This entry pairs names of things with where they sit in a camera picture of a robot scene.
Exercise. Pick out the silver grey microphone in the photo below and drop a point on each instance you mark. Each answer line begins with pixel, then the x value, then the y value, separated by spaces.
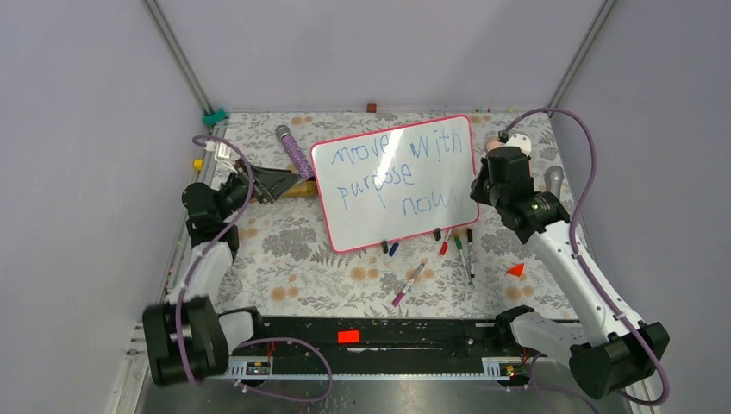
pixel 554 177

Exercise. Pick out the magenta capped marker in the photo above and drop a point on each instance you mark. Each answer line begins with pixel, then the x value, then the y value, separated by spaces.
pixel 410 281

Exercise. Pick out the gold microphone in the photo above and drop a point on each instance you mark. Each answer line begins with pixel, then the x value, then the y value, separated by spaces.
pixel 303 189

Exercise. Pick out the peach pink microphone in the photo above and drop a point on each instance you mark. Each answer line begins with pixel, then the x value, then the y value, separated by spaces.
pixel 493 143

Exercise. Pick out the teal corner clip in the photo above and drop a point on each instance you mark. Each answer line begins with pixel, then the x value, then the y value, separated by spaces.
pixel 212 119

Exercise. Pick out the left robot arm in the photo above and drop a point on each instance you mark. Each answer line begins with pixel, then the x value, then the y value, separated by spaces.
pixel 188 339

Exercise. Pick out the red tape label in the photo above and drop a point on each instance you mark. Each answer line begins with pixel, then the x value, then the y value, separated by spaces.
pixel 348 336

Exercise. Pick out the red capped marker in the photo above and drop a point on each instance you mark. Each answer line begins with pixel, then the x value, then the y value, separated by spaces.
pixel 445 242

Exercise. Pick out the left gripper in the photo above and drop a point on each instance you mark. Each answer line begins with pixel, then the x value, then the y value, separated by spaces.
pixel 269 184

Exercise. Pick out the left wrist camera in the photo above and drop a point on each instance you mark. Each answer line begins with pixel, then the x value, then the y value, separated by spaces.
pixel 221 152

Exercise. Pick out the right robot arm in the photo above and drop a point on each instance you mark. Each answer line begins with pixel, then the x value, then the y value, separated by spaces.
pixel 614 348

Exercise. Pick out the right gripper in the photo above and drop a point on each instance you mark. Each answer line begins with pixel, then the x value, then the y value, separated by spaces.
pixel 477 192

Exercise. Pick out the floral patterned mat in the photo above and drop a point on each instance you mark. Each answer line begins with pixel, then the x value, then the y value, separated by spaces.
pixel 286 267

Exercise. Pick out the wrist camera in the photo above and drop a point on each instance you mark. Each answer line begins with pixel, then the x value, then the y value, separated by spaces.
pixel 221 152
pixel 518 140

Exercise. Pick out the green capped marker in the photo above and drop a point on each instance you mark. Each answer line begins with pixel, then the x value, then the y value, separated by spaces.
pixel 460 248

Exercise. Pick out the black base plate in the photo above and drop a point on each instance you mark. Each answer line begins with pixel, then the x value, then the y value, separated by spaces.
pixel 424 347

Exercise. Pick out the black capped marker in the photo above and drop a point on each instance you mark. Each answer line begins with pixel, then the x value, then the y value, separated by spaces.
pixel 470 256

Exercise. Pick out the pink framed whiteboard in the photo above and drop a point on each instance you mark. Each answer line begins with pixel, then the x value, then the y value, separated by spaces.
pixel 391 184

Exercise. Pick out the red cone piece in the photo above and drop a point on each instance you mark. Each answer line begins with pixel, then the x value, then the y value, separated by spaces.
pixel 516 271

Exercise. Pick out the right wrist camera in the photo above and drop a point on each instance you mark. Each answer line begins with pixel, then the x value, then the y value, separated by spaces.
pixel 518 140

